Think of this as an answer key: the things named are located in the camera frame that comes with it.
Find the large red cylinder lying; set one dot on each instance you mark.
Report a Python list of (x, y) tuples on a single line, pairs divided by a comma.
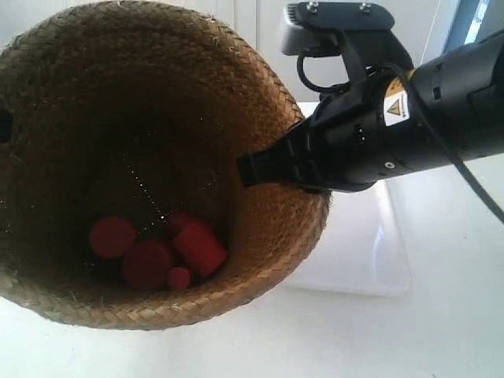
[(200, 249)]

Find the small red cylinder upright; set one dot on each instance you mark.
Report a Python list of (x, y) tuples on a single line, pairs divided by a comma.
[(179, 278)]

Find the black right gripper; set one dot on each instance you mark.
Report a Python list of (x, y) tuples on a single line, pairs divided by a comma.
[(363, 133)]

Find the brown woven wicker basket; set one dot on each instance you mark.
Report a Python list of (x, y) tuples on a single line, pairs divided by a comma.
[(136, 109)]

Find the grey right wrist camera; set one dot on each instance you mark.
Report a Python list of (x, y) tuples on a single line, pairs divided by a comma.
[(358, 32)]

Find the large red cylinder upright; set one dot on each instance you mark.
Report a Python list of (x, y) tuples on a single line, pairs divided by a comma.
[(146, 264)]

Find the dark red round object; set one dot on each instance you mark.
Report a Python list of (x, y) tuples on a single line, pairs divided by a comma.
[(110, 237)]

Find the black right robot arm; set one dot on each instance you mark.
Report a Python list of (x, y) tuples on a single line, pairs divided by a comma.
[(462, 92)]

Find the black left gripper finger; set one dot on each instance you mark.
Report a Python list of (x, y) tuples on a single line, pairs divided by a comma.
[(6, 126)]

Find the red cylinder upper lying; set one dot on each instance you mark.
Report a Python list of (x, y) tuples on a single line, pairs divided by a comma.
[(176, 222)]

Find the white plastic tray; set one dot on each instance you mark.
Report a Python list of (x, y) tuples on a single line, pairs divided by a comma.
[(360, 251)]

